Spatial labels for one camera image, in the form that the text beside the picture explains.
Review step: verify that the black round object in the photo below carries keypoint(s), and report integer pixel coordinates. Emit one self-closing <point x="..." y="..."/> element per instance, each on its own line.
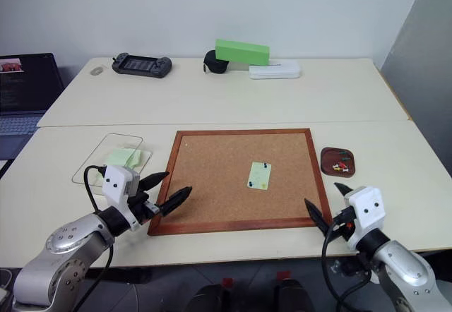
<point x="213" y="65"/>

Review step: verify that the white flat case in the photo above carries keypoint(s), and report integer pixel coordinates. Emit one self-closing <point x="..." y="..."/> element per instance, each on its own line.
<point x="275" y="71"/>

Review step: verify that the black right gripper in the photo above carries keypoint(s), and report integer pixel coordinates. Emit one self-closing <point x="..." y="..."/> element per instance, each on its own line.
<point x="344" y="225"/>

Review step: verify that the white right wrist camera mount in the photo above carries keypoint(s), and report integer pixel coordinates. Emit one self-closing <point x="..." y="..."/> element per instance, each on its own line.
<point x="367" y="202"/>

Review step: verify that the small red tab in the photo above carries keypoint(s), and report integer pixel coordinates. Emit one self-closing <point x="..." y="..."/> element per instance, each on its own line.
<point x="228" y="282"/>
<point x="283" y="275"/>

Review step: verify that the green rectangular box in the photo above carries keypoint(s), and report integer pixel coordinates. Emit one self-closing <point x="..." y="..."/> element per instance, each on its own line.
<point x="243" y="52"/>

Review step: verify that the dark open laptop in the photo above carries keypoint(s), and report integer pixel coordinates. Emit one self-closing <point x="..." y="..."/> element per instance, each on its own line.
<point x="24" y="86"/>

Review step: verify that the light green sticky notes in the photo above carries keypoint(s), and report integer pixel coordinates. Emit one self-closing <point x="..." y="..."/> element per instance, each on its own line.
<point x="118" y="156"/>
<point x="136" y="158"/>

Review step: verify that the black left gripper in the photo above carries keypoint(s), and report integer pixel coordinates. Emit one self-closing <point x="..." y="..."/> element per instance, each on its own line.
<point x="141" y="208"/>

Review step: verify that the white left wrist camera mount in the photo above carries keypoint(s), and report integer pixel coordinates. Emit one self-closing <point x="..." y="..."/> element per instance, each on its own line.
<point x="116" y="185"/>

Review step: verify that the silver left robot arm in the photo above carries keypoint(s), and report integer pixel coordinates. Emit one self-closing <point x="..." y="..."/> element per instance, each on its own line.
<point x="67" y="252"/>

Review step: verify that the wood framed cork board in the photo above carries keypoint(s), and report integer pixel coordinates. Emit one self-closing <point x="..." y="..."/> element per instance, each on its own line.
<point x="219" y="185"/>

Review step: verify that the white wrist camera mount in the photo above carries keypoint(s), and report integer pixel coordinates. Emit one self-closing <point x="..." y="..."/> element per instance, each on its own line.
<point x="367" y="202"/>
<point x="116" y="185"/>

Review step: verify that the dark rounded shape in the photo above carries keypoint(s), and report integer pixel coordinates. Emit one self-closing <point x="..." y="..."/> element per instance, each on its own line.
<point x="208" y="299"/>
<point x="293" y="296"/>

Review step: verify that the clear plastic tray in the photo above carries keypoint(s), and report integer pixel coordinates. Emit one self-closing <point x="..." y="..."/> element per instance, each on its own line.
<point x="92" y="163"/>

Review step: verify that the light green paper note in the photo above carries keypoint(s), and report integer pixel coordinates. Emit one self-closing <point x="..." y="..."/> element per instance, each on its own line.
<point x="258" y="176"/>

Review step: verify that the brown tray with pushpins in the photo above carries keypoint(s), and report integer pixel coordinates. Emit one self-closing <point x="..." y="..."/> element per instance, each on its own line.
<point x="330" y="160"/>

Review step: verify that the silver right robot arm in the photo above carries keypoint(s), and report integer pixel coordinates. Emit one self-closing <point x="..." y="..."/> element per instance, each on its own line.
<point x="402" y="269"/>

